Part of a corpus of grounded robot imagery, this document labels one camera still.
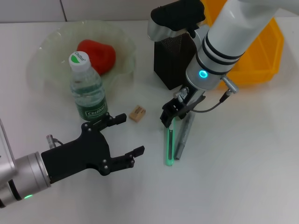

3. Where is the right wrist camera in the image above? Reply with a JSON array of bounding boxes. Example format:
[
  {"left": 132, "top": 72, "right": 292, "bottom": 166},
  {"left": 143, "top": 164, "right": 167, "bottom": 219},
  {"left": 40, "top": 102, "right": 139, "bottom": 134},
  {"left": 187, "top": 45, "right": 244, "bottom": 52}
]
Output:
[{"left": 147, "top": 0, "right": 206, "bottom": 42}]

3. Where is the grey glitter pen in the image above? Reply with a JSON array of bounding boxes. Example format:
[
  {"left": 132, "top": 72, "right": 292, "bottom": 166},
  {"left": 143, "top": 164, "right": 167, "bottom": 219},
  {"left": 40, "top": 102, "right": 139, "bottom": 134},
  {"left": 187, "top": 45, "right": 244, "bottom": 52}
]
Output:
[{"left": 174, "top": 113, "right": 196, "bottom": 161}]

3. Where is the green translucent glass fruit plate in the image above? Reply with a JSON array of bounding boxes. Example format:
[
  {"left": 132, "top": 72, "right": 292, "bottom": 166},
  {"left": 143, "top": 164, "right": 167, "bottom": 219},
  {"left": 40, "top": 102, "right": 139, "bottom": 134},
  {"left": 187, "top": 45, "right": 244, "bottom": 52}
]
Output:
[{"left": 27, "top": 20, "right": 137, "bottom": 94}]

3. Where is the thin black wall cable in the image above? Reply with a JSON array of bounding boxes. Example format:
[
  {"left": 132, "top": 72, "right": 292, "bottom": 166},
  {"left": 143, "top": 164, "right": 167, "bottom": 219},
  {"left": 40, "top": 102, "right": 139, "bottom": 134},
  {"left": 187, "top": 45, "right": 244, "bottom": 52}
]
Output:
[{"left": 59, "top": 0, "right": 67, "bottom": 22}]

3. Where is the grey left wrist cable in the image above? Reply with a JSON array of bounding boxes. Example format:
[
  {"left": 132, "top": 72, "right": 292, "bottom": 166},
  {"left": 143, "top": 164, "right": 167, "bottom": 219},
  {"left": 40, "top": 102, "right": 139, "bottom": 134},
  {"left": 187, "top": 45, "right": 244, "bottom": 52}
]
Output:
[{"left": 46, "top": 134, "right": 64, "bottom": 149}]

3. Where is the clear green-label water bottle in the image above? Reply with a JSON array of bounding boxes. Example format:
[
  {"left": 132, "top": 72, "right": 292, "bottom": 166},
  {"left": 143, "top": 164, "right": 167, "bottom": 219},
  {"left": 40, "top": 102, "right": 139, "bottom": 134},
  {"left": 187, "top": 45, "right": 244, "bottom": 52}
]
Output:
[{"left": 68, "top": 51, "right": 108, "bottom": 122}]

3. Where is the tan rectangular eraser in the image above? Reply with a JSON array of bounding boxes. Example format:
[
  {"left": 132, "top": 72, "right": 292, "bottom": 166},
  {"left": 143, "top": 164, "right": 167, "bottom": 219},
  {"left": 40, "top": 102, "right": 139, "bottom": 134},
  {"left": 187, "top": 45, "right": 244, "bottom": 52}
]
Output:
[{"left": 128, "top": 105, "right": 147, "bottom": 122}]

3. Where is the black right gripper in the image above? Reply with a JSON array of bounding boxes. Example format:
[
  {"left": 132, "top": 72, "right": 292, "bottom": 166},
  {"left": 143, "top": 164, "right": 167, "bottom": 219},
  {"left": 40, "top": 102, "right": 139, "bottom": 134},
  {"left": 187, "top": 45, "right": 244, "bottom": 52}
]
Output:
[{"left": 160, "top": 85, "right": 206, "bottom": 128}]

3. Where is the green utility knife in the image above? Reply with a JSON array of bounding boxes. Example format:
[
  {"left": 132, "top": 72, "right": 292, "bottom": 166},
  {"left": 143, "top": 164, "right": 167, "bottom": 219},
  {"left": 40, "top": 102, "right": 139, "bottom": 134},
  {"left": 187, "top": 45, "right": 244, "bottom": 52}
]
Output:
[{"left": 163, "top": 116, "right": 176, "bottom": 167}]

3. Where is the black mesh pen holder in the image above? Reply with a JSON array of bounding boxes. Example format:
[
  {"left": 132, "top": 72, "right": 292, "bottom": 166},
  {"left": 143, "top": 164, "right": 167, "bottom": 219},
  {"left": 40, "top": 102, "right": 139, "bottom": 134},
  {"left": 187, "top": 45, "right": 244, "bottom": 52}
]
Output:
[{"left": 153, "top": 32, "right": 199, "bottom": 91}]

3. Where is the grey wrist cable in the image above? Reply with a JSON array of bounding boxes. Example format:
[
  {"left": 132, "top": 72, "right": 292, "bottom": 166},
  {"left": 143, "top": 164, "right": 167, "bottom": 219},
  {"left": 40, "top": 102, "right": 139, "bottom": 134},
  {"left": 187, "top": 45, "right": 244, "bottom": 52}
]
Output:
[
  {"left": 46, "top": 134, "right": 64, "bottom": 149},
  {"left": 172, "top": 76, "right": 239, "bottom": 113}
]

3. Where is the yellow plastic storage bin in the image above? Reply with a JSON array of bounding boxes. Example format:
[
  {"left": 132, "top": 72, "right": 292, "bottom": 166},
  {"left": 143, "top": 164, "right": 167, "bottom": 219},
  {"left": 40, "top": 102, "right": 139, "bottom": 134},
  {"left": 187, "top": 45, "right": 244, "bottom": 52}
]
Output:
[{"left": 200, "top": 0, "right": 285, "bottom": 87}]

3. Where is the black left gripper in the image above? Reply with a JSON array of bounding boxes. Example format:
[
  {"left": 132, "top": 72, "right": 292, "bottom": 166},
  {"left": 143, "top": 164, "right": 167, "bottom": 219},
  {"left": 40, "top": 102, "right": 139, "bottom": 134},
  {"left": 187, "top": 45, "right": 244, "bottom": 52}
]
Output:
[{"left": 41, "top": 112, "right": 145, "bottom": 185}]

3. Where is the grey right wrist cable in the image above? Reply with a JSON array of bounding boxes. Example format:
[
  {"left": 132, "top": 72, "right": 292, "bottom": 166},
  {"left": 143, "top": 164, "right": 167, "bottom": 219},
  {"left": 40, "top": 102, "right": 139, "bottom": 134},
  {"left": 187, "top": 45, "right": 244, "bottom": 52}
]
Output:
[{"left": 172, "top": 76, "right": 239, "bottom": 113}]

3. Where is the red-orange soft orange fruit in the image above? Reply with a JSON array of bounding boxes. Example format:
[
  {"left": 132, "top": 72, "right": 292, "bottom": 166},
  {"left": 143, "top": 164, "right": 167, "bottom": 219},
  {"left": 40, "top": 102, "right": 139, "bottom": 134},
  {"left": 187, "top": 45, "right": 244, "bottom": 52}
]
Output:
[{"left": 76, "top": 39, "right": 117, "bottom": 76}]

